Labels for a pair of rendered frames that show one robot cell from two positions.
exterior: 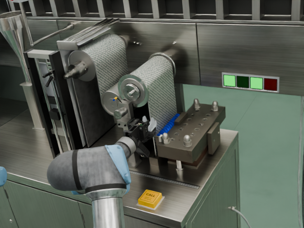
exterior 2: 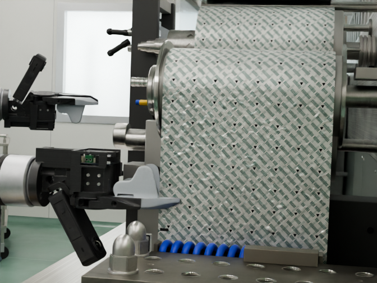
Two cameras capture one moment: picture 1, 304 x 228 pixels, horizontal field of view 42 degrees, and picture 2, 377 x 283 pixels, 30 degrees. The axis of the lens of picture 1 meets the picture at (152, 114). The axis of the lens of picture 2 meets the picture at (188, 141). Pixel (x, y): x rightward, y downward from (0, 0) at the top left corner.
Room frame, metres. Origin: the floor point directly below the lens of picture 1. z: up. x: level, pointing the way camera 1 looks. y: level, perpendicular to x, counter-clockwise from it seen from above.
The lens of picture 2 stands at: (1.14, -0.91, 1.23)
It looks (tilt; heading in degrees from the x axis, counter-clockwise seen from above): 3 degrees down; 68
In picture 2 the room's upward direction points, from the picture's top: 2 degrees clockwise
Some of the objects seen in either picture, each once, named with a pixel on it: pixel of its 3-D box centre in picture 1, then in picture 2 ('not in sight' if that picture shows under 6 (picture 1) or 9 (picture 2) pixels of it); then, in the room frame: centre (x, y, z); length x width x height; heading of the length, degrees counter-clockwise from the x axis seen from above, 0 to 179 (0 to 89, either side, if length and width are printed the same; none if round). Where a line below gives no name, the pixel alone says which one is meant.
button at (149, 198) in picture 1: (149, 198); not in sight; (1.22, 0.05, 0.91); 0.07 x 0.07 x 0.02; 58
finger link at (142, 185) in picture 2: (152, 123); (146, 187); (1.45, 0.00, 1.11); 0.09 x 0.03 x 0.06; 146
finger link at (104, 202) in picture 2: (149, 133); (112, 201); (1.41, 0.02, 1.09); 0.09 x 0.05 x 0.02; 146
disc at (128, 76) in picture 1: (133, 91); (166, 90); (1.50, 0.06, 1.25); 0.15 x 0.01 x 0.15; 58
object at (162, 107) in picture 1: (163, 108); (242, 192); (1.57, -0.05, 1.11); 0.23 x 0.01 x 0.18; 148
